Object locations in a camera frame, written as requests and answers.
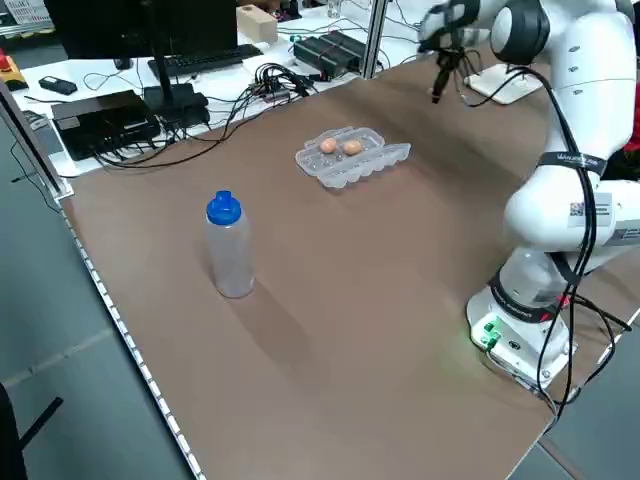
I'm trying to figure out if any aluminium frame rail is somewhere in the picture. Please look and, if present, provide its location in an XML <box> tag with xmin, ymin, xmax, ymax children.
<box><xmin>0</xmin><ymin>79</ymin><xmax>75</xmax><ymax>202</ymax></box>

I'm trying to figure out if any black electronics box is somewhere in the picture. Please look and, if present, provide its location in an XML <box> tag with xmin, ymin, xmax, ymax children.
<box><xmin>51</xmin><ymin>89</ymin><xmax>164</xmax><ymax>162</ymax></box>

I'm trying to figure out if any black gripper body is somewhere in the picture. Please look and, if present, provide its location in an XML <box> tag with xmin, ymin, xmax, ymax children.
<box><xmin>424</xmin><ymin>23</ymin><xmax>471</xmax><ymax>57</ymax></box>

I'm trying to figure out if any aluminium post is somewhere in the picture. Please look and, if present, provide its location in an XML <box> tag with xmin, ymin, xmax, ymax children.
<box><xmin>362</xmin><ymin>0</ymin><xmax>391</xmax><ymax>80</ymax></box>

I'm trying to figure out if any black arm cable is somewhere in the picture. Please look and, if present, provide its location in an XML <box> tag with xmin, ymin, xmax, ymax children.
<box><xmin>509</xmin><ymin>62</ymin><xmax>634</xmax><ymax>419</ymax></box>

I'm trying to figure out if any black power supply box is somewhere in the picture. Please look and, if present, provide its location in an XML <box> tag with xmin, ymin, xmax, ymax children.
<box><xmin>319</xmin><ymin>30</ymin><xmax>374</xmax><ymax>66</ymax></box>
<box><xmin>293</xmin><ymin>37</ymin><xmax>361</xmax><ymax>80</ymax></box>

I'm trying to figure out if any black keyboard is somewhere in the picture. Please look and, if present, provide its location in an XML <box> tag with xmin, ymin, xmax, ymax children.
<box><xmin>148</xmin><ymin>43</ymin><xmax>265</xmax><ymax>79</ymax></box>

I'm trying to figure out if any clear plastic egg carton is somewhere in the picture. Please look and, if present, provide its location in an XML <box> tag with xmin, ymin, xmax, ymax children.
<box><xmin>293</xmin><ymin>125</ymin><xmax>413</xmax><ymax>191</ymax></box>

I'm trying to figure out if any small black flat device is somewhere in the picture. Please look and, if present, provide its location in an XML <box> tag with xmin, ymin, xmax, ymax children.
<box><xmin>38</xmin><ymin>75</ymin><xmax>79</xmax><ymax>95</ymax></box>

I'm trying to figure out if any black desk cable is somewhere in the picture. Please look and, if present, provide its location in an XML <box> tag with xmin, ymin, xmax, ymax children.
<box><xmin>94</xmin><ymin>94</ymin><xmax>321</xmax><ymax>169</ymax></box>

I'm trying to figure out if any clear bottle with blue cap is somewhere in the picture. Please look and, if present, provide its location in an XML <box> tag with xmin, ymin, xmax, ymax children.
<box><xmin>205</xmin><ymin>189</ymin><xmax>257</xmax><ymax>300</ymax></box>

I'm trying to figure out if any wooden block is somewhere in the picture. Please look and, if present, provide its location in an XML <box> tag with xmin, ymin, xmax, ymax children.
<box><xmin>235</xmin><ymin>4</ymin><xmax>279</xmax><ymax>45</ymax></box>

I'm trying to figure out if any black monitor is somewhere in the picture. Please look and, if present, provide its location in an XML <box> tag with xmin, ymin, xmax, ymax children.
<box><xmin>43</xmin><ymin>0</ymin><xmax>239</xmax><ymax>126</ymax></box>

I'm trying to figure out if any red emergency stop button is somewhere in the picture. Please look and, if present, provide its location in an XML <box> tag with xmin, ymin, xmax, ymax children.
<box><xmin>0</xmin><ymin>49</ymin><xmax>25</xmax><ymax>84</ymax></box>

